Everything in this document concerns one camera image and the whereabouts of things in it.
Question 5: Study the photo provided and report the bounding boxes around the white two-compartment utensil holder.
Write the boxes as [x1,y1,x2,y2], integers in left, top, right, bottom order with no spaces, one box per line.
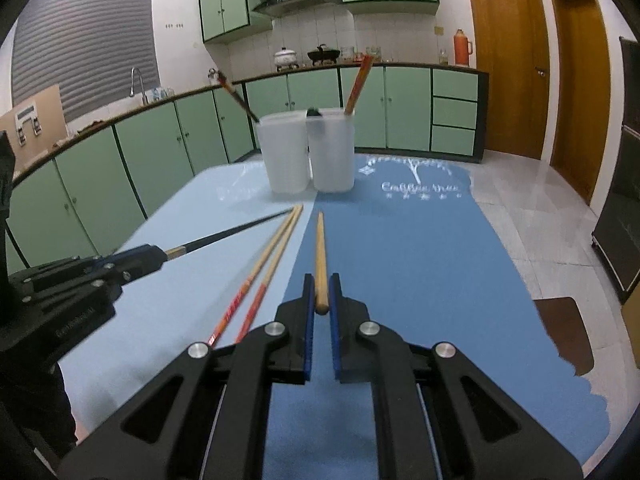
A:
[255,107,357,195]

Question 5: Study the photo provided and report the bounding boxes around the black chopstick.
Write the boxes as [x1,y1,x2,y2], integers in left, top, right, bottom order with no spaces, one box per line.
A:
[216,71,261,123]
[165,210,293,260]

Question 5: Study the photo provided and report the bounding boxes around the brown stool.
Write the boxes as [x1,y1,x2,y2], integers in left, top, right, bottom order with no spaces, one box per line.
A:
[532,296,596,377]

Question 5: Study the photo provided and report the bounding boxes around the metal sink faucet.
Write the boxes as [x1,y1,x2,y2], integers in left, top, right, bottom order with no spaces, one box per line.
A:
[130,67,148,106]

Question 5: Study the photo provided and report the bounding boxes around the dark blue printed mat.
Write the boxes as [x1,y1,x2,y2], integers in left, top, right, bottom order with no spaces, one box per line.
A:
[262,152,612,480]

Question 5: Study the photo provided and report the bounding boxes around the orange thermos flask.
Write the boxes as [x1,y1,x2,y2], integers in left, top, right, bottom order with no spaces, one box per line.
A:
[453,29,473,67]

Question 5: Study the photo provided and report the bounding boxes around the wooden door with handle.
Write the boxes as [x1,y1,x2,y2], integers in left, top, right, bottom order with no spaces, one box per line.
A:
[463,0,551,161]

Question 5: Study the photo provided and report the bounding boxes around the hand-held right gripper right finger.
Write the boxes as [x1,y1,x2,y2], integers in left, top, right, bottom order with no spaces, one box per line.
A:
[327,273,585,480]

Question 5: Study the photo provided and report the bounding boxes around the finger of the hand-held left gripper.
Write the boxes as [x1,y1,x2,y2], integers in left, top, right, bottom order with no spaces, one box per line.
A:
[10,244,168,287]
[25,258,169,307]

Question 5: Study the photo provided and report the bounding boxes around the black wok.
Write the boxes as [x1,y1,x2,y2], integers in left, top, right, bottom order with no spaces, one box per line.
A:
[306,45,342,66]

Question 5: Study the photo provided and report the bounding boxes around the green base cabinets with counter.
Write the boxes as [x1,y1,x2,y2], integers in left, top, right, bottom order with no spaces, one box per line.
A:
[0,62,488,281]

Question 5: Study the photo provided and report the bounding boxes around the light blue printed mat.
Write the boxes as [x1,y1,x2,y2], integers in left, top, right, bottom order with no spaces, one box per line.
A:
[57,160,321,406]

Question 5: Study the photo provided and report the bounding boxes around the plain wooden chopstick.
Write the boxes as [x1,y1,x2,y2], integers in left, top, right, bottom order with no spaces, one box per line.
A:
[316,211,329,315]

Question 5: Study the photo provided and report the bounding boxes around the red-ended wooden chopstick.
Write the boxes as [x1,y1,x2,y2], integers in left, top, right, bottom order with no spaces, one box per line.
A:
[344,54,371,113]
[348,55,375,115]
[206,204,301,350]
[235,204,305,345]

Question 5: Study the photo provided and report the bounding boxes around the grey window blind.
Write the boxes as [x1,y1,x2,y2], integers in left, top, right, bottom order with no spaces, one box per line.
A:
[11,0,162,123]

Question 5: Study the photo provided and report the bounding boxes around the dark glass-front cabinet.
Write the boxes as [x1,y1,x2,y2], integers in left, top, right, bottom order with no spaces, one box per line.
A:
[591,36,640,306]

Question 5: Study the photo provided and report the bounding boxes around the cardboard box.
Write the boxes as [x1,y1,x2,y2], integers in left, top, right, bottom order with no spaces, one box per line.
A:
[621,287,640,341]

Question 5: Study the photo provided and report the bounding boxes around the cardboard panel with white clips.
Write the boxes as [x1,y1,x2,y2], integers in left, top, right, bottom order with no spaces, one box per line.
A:
[0,85,68,148]

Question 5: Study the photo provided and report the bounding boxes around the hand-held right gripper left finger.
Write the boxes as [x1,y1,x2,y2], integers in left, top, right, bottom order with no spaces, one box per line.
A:
[57,273,317,480]

